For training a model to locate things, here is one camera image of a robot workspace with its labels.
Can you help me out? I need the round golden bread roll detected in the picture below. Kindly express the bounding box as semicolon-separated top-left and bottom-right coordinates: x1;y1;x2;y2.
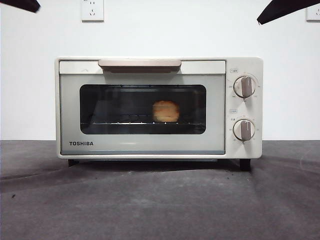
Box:
152;100;181;124

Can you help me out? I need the glass oven door pink handle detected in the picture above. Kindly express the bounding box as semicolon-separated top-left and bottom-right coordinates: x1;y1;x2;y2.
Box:
58;59;227;156

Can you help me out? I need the oven temperature knob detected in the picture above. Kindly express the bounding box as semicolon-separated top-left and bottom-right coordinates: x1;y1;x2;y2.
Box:
233;75;257;99

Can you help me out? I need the oven timer knob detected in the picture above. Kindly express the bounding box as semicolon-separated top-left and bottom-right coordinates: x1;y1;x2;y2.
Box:
232;119;256;142

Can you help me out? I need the cream white toaster oven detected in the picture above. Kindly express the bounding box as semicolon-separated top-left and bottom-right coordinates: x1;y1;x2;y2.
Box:
54;56;264;172

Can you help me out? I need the white wall socket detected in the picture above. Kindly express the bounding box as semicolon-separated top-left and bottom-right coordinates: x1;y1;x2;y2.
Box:
306;5;320;22
81;0;105;23

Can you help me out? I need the metal wire oven rack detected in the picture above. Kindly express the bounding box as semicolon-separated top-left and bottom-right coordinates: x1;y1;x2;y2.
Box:
91;113;206;126

